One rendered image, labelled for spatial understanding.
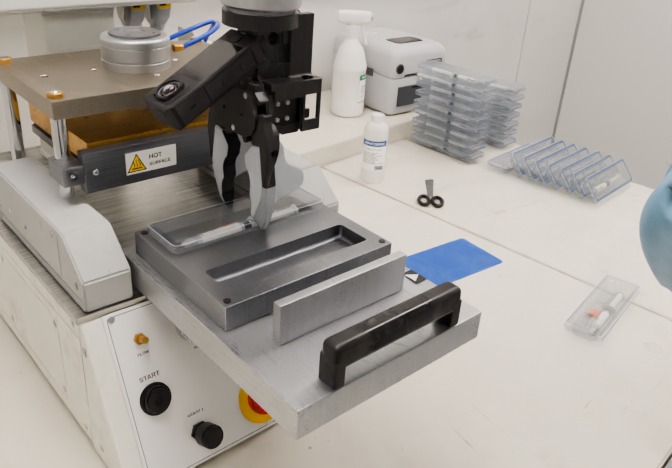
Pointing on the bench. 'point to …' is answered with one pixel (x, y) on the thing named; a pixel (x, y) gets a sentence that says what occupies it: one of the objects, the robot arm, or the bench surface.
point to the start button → (157, 399)
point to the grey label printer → (393, 67)
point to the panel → (133, 329)
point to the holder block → (264, 263)
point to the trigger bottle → (350, 66)
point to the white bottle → (374, 149)
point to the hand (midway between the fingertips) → (239, 208)
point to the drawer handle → (387, 330)
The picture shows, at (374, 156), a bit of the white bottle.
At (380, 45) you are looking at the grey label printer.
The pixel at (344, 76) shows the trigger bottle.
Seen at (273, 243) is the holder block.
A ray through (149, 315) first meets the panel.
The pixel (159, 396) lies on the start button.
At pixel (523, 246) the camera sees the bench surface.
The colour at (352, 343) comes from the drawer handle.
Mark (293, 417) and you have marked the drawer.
